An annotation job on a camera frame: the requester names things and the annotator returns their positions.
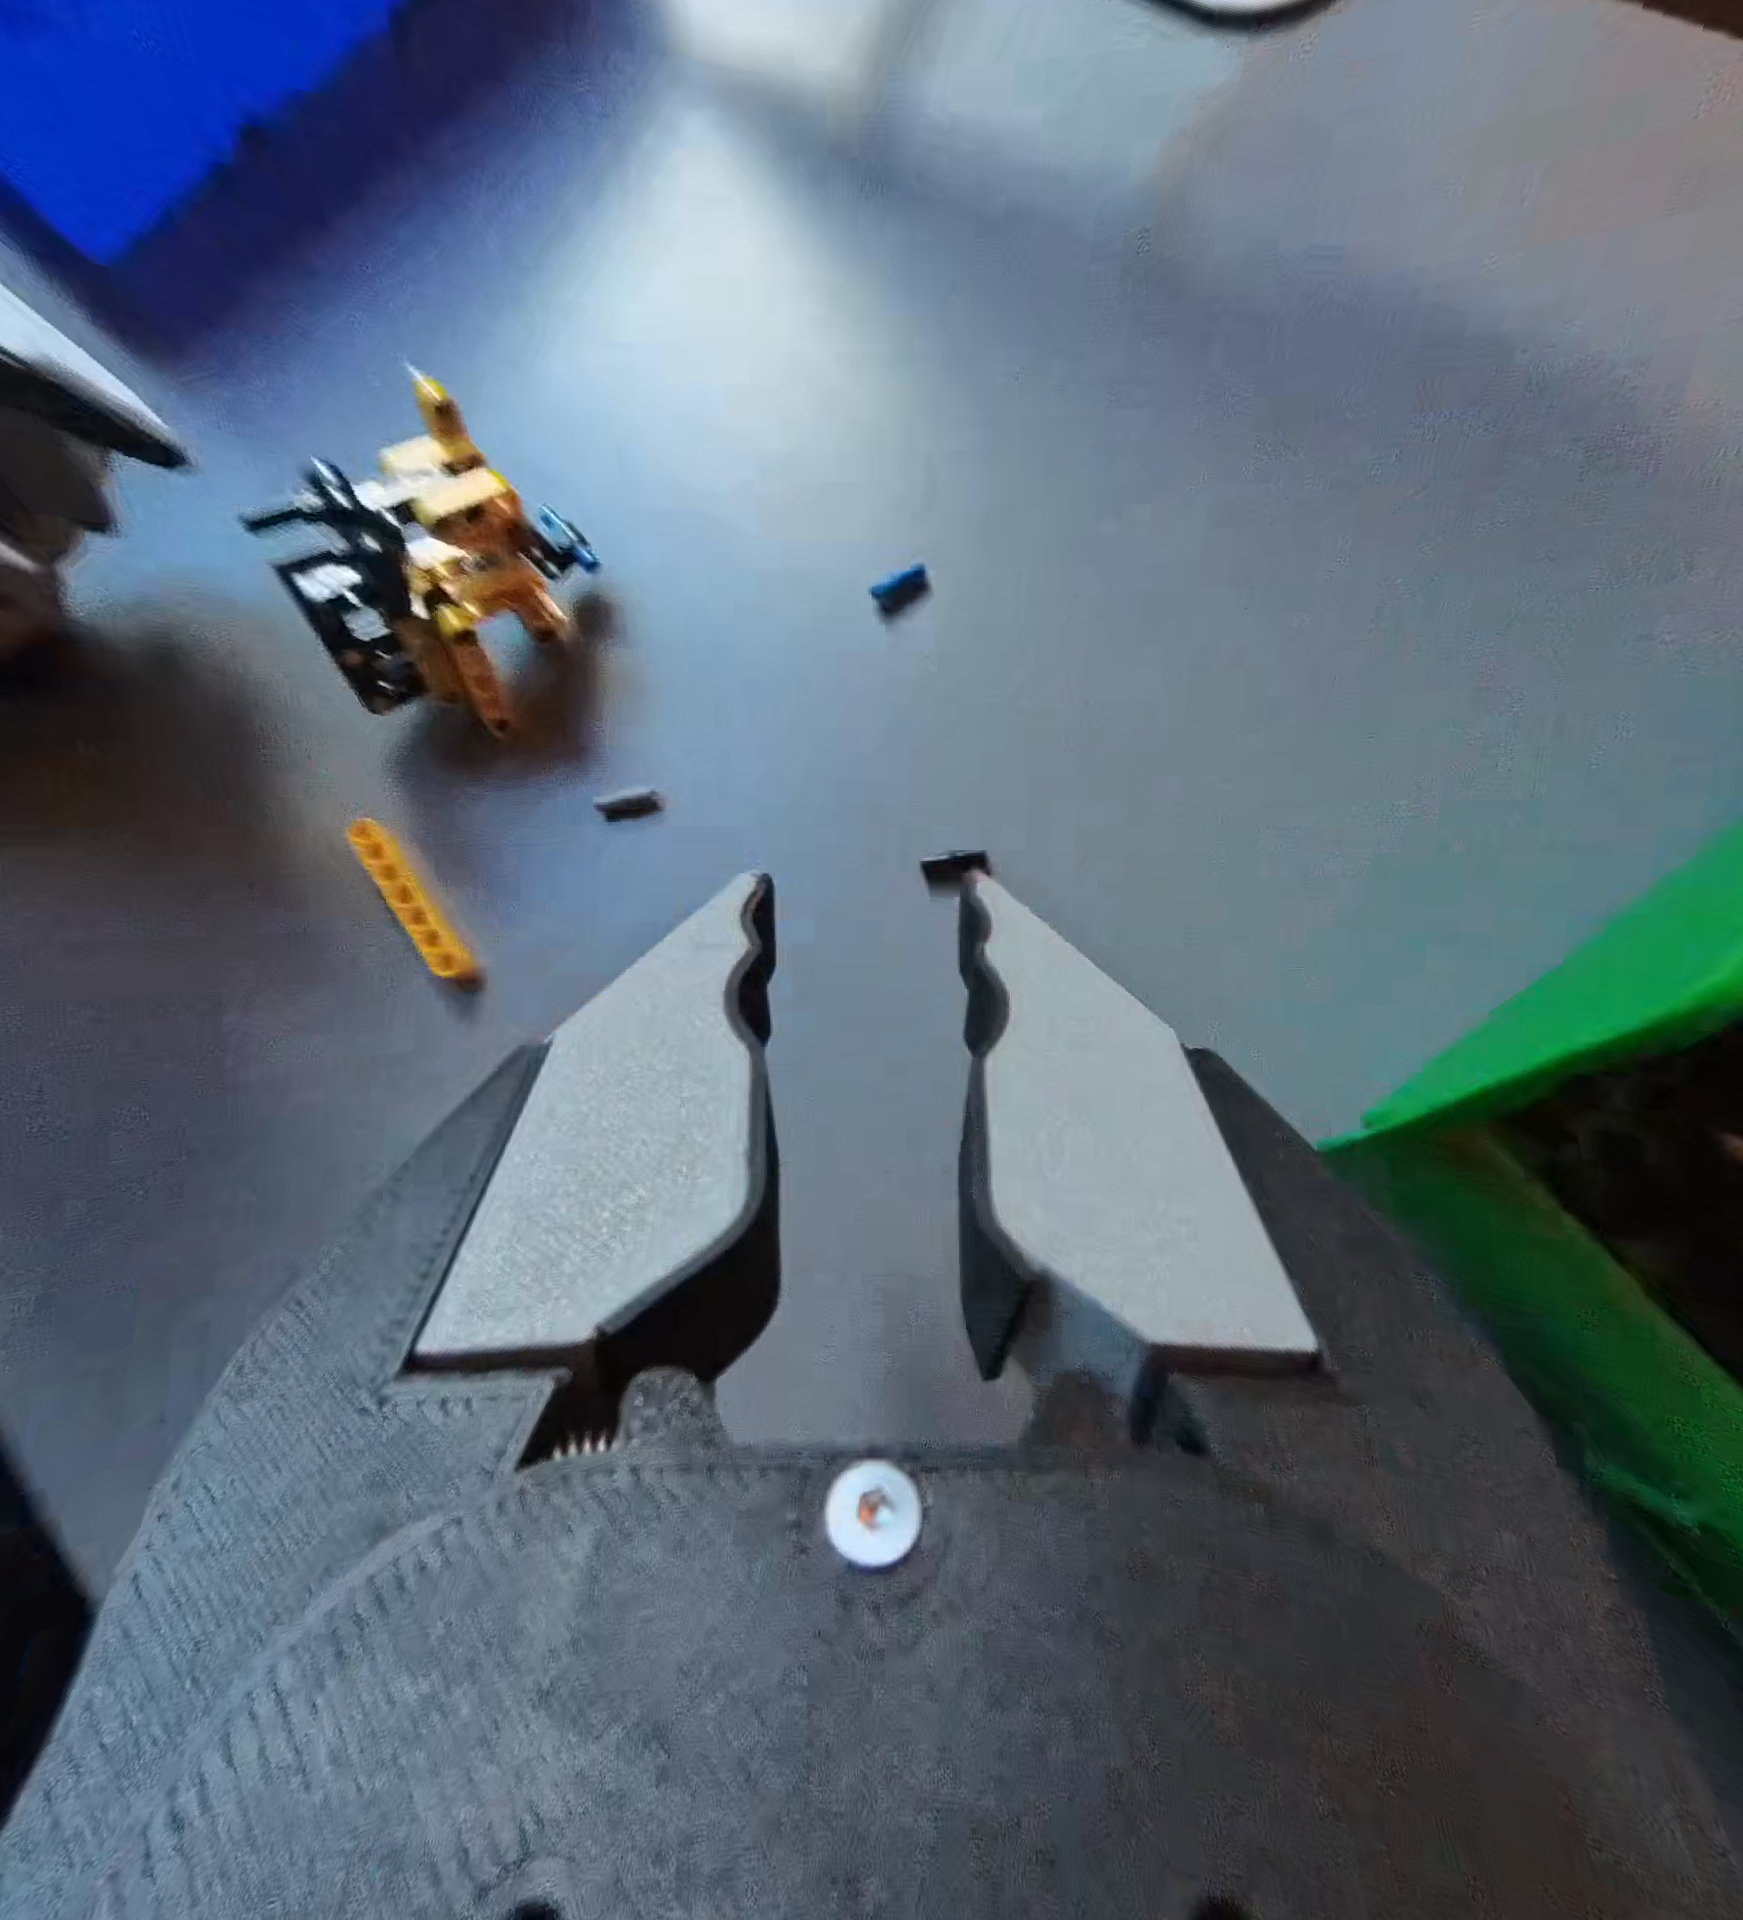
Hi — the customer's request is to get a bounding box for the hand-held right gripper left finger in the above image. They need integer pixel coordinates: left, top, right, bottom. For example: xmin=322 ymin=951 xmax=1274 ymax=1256
xmin=409 ymin=869 xmax=783 ymax=1390

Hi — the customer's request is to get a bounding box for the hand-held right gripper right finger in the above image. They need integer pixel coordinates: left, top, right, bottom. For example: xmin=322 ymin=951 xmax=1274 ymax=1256
xmin=955 ymin=869 xmax=1326 ymax=1385

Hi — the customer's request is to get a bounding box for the yellow black lego model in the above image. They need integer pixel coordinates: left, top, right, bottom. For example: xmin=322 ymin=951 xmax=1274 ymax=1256
xmin=240 ymin=367 xmax=602 ymax=736

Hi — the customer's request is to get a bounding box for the green plastic bin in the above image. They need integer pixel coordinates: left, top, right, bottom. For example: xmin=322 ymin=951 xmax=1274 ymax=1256
xmin=1322 ymin=766 xmax=1743 ymax=1741

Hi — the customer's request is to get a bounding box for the yellow lego beam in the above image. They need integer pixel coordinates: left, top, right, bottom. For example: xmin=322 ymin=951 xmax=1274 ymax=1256
xmin=345 ymin=818 xmax=485 ymax=986

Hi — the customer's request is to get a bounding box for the blue plastic bin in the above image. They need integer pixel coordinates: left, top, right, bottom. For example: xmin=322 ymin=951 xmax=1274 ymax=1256
xmin=0 ymin=0 xmax=408 ymax=270

